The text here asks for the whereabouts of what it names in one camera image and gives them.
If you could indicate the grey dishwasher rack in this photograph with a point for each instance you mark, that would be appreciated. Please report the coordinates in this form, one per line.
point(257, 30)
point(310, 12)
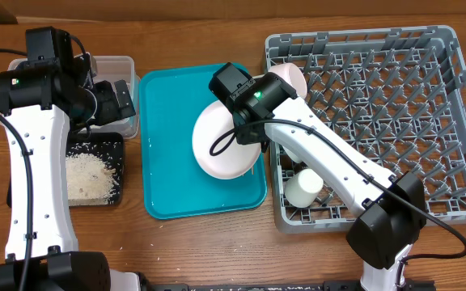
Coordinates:
point(397, 95)

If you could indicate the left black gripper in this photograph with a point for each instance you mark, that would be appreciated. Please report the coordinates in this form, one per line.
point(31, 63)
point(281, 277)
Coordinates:
point(111, 111)

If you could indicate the clear plastic waste bin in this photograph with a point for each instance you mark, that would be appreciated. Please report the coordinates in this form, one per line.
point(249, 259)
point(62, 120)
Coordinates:
point(113, 69)

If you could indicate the black rectangular tray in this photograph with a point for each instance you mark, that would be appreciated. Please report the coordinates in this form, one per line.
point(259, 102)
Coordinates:
point(95, 169)

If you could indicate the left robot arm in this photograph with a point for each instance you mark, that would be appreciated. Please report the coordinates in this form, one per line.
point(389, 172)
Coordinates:
point(42, 101)

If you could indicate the grey bowl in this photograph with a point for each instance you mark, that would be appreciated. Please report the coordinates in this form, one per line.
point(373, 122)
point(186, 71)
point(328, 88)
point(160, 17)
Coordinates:
point(292, 156)

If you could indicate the teal serving tray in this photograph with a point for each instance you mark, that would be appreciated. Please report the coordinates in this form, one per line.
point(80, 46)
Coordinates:
point(175, 186)

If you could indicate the large white plate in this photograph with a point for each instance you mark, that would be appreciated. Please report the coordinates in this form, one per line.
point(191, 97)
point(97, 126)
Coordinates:
point(236, 160)

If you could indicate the pile of rice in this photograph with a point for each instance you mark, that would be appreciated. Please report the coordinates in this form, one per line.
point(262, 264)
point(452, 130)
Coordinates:
point(89, 180)

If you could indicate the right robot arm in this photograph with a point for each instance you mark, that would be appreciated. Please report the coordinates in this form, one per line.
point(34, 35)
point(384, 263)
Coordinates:
point(387, 207)

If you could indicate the white paper cup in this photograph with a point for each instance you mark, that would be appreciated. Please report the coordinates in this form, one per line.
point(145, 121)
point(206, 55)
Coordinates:
point(303, 188)

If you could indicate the pink small bowl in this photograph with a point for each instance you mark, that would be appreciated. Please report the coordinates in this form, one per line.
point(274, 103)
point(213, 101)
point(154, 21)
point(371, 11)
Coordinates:
point(292, 74)

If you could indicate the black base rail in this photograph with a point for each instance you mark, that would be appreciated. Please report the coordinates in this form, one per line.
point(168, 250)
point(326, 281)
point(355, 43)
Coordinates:
point(333, 285)

